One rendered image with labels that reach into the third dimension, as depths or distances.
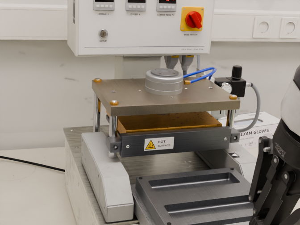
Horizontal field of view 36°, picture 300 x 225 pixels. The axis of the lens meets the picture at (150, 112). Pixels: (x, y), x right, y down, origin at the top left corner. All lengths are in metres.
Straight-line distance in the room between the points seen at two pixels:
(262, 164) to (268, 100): 1.15
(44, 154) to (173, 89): 0.68
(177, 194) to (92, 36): 0.42
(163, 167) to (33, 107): 0.62
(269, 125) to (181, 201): 0.81
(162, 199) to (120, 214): 0.09
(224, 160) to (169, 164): 0.14
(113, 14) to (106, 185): 0.40
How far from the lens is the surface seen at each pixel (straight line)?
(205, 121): 0.95
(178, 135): 0.90
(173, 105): 0.89
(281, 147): 0.53
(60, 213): 1.20
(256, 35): 1.59
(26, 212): 1.21
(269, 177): 0.59
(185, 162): 1.07
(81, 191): 1.02
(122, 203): 0.82
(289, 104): 0.50
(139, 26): 1.05
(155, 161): 1.06
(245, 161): 0.94
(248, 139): 1.51
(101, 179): 0.84
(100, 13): 1.03
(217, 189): 0.83
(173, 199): 0.79
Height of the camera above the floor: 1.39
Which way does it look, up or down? 20 degrees down
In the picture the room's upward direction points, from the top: 4 degrees clockwise
